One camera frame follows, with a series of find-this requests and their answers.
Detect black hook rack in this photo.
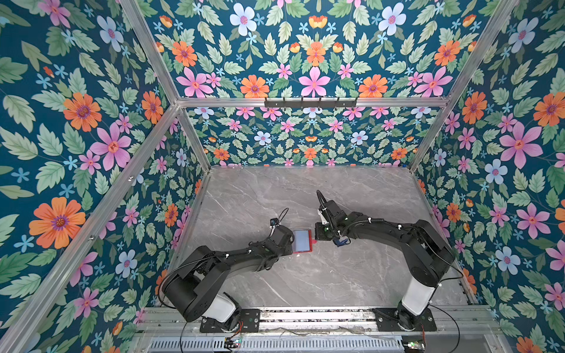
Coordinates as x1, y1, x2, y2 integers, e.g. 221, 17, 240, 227
263, 97, 358, 110

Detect aluminium frame beam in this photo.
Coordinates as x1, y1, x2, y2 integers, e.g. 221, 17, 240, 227
177, 97, 448, 109
1, 103, 180, 352

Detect aluminium frame back beam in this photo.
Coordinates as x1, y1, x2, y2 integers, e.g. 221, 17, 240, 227
177, 97, 448, 109

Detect blue card stand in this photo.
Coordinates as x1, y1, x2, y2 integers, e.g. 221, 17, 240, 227
333, 237, 351, 247

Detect aluminium frame left beam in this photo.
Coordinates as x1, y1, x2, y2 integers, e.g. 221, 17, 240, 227
1, 103, 180, 352

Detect aluminium frame right post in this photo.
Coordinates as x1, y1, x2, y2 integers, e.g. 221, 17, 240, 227
409, 0, 519, 175

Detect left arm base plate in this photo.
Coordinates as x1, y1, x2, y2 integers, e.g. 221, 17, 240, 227
200, 309, 261, 334

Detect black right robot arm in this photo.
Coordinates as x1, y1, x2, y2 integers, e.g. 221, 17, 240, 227
315, 195, 455, 320

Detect aluminium frame corner post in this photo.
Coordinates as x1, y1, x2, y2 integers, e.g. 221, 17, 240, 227
121, 0, 210, 176

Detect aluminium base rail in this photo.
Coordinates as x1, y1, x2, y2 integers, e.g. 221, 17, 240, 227
132, 305, 504, 341

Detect red leather card holder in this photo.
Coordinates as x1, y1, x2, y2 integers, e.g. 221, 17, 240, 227
293, 229, 315, 254

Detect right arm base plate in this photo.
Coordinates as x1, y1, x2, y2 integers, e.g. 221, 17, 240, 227
371, 307, 437, 332

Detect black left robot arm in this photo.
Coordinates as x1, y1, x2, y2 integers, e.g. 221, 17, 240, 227
160, 226, 294, 330

